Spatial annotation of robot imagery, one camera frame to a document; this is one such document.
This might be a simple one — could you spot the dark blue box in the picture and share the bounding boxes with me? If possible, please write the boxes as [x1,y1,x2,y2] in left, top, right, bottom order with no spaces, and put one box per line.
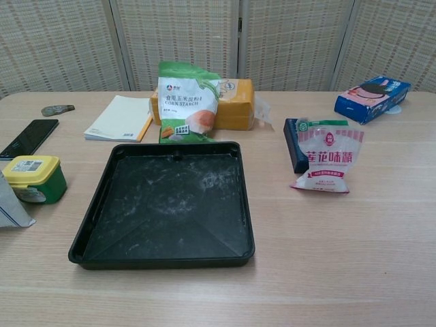
[283,118,310,174]

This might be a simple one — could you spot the woven folding screen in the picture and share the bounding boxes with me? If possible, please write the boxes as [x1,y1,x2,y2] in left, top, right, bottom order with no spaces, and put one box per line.
[0,0,436,99]

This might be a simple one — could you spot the black smartphone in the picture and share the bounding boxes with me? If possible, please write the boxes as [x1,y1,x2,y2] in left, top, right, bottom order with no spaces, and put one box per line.
[0,119,60,161]

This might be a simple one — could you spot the blue cookie box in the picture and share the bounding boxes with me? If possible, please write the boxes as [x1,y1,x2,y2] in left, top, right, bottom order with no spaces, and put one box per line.
[334,76,412,125]

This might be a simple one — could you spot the green tub with yellow lid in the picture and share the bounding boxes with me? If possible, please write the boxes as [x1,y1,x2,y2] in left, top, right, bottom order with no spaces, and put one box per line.
[1,155,68,205]

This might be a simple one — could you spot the white paper notebook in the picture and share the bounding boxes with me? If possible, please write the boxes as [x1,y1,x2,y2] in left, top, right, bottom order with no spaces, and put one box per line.
[83,95,153,143]

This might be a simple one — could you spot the black plastic tray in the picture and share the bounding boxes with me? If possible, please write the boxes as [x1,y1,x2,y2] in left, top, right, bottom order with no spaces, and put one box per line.
[67,141,256,271]

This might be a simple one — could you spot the green white corn starch bag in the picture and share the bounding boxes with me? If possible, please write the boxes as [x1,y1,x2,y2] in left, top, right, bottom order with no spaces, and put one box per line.
[157,60,221,144]

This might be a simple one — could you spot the pink white seasoning bag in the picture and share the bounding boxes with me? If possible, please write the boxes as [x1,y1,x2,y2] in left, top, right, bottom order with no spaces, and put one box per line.
[290,118,365,195]

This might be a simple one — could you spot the white blue sugar bag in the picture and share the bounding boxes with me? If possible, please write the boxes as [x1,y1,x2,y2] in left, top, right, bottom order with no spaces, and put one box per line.
[0,170,37,228]

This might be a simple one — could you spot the orange packaged block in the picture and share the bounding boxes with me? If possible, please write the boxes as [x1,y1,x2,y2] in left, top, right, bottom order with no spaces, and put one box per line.
[149,78,274,131]

